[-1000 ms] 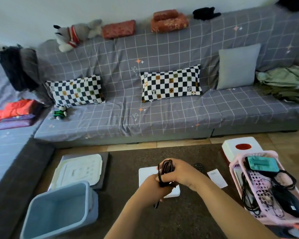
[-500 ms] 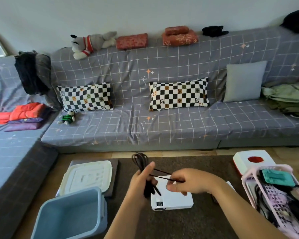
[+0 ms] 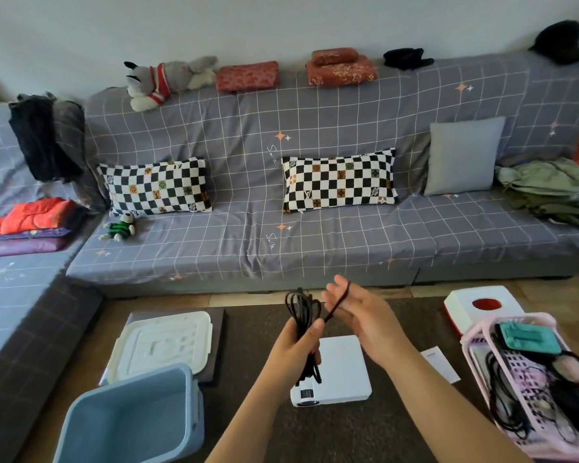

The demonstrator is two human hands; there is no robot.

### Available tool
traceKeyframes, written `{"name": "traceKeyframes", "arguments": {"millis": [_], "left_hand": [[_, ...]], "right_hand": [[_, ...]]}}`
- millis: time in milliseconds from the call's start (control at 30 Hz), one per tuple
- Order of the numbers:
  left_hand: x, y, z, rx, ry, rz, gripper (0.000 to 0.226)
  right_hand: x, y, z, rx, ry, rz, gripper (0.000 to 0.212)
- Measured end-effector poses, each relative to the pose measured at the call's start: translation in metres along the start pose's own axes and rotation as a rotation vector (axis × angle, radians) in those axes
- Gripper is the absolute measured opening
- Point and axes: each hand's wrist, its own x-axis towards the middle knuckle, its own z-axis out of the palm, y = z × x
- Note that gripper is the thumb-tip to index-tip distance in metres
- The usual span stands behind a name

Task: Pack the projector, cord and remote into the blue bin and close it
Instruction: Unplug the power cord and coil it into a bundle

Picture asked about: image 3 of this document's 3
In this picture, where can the person's right forearm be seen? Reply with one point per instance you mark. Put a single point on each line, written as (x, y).
(444, 409)

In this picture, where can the person's right fingers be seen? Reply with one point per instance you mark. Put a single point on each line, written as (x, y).
(345, 296)

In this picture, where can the large red patterned folded blanket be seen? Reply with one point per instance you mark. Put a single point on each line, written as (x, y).
(342, 73)

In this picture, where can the brown table cover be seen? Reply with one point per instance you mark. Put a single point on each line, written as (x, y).
(251, 327)

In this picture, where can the white paper card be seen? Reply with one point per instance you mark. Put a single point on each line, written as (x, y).
(441, 364)

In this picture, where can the plain grey cushion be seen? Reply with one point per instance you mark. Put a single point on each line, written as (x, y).
(463, 156)

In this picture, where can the green crumpled clothes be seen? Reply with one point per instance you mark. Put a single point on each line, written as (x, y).
(550, 187)

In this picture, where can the white and red tissue box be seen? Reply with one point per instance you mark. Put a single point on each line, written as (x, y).
(482, 303)

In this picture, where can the black hanging garment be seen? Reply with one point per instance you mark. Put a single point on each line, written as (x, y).
(36, 137)

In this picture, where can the grey grid-covered sofa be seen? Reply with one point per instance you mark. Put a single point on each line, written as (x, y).
(328, 115)
(14, 303)

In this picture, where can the blue plastic storage box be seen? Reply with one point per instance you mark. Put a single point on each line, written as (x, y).
(130, 419)

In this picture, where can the small green striped plush toy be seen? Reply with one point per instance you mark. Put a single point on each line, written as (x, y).
(119, 229)

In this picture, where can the black hat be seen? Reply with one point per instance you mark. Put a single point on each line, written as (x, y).
(562, 43)

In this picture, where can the grey husky plush toy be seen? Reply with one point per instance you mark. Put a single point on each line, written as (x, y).
(166, 79)

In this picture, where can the person's left thumb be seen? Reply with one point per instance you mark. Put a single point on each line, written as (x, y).
(312, 332)

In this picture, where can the purple folded blanket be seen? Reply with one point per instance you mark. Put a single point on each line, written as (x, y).
(29, 244)

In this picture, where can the orange folded blanket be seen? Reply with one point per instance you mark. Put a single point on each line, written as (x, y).
(34, 214)

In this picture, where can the white plastic box lid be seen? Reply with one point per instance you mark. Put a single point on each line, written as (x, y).
(161, 344)

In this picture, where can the small red patterned folded blanket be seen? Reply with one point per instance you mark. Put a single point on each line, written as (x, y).
(334, 55)

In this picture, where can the teal plastic holder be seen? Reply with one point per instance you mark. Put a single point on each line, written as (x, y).
(528, 337)

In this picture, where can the red patterned cushion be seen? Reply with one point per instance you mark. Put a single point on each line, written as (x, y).
(247, 77)

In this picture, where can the person's left hand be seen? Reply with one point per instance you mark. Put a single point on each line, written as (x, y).
(289, 354)

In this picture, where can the grey hanging garment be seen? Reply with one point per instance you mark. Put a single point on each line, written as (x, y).
(75, 134)

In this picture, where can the black folded garment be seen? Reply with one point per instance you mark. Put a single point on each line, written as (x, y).
(405, 58)

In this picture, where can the white projector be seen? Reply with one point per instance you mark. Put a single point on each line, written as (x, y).
(342, 366)

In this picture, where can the black round pouch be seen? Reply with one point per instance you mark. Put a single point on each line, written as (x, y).
(572, 376)

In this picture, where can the person's right hand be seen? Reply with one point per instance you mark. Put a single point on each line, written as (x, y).
(374, 325)

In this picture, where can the pink plastic basket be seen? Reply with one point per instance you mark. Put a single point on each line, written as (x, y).
(535, 380)

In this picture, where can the black white checkered pillow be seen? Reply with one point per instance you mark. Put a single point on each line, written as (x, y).
(157, 187)
(340, 180)

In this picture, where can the person's left forearm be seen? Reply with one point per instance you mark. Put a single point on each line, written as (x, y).
(251, 424)

